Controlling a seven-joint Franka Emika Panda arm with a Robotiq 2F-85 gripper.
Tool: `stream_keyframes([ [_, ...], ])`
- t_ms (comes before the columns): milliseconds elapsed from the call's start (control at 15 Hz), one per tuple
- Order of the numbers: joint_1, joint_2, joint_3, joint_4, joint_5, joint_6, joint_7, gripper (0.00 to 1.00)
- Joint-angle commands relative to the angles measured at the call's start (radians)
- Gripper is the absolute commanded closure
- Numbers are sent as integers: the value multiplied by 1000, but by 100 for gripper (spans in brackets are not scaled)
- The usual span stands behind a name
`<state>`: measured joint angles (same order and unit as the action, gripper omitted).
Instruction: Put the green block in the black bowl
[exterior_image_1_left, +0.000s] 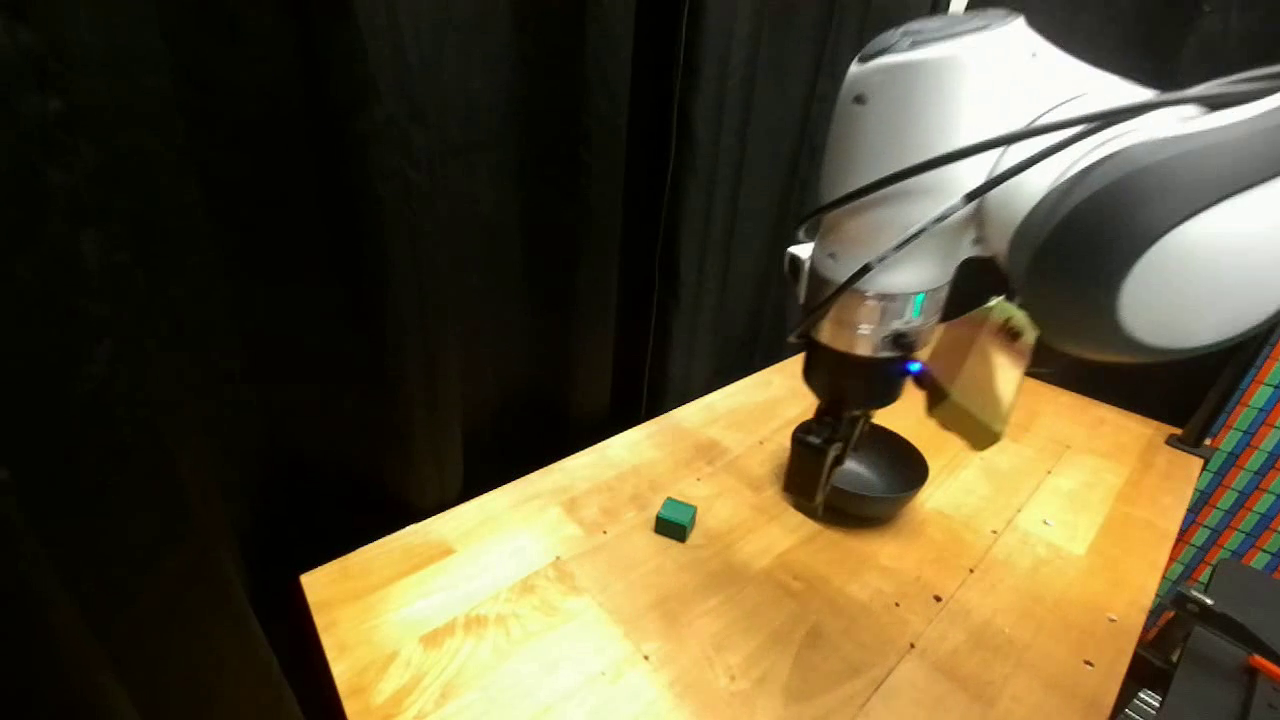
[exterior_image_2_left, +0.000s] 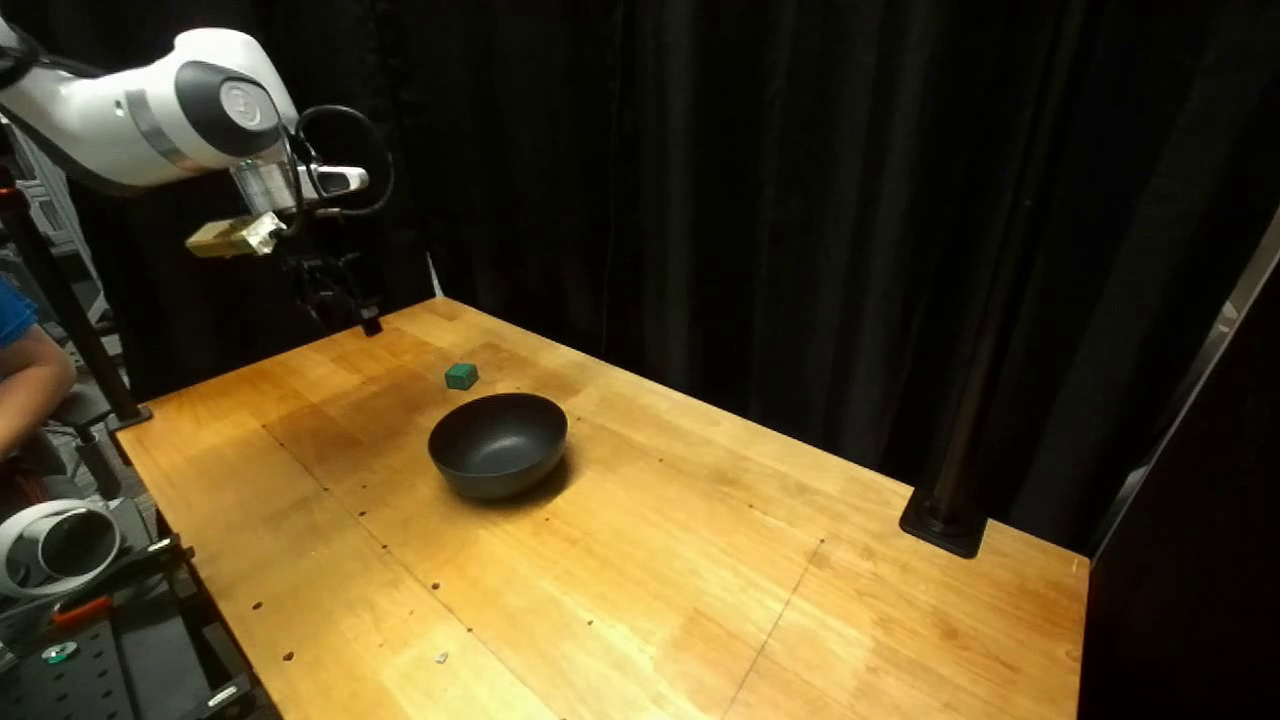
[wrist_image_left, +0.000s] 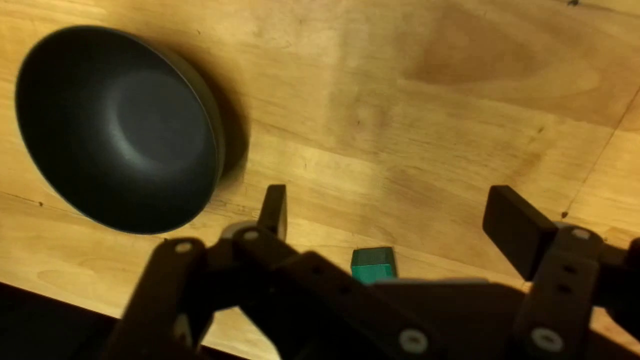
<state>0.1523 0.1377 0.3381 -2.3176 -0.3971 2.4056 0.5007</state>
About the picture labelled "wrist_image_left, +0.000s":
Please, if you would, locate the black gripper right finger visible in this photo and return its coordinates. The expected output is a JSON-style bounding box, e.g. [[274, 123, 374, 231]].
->
[[482, 184, 640, 360]]

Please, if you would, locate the black bowl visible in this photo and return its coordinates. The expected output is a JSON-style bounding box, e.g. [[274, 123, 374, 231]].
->
[[13, 23, 228, 235]]

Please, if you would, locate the green block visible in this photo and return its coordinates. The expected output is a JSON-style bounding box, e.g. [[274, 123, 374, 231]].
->
[[349, 246, 400, 287]]

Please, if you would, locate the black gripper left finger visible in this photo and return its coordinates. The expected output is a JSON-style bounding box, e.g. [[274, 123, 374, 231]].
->
[[100, 184, 376, 360]]

